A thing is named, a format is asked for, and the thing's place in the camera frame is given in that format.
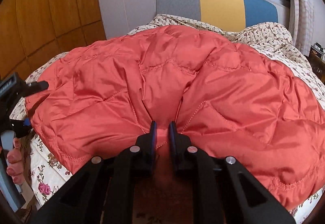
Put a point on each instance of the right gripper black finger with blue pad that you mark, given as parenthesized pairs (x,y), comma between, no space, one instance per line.
(21,128)
(35,87)

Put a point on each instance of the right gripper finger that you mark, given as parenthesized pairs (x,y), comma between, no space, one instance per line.
(223,190)
(102,191)

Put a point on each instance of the orange quilted down jacket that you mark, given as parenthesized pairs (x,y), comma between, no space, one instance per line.
(177,102)

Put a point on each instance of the person's left hand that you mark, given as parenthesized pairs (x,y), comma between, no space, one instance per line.
(15,168)

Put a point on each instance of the wooden wardrobe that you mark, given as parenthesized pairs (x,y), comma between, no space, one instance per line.
(34,31)

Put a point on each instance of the wooden side table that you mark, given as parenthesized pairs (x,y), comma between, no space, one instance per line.
(316,59)

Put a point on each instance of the grey yellow blue headboard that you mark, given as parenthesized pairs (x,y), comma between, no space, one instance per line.
(228,15)

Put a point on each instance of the right floral curtain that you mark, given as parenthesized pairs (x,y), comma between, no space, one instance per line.
(305,26)

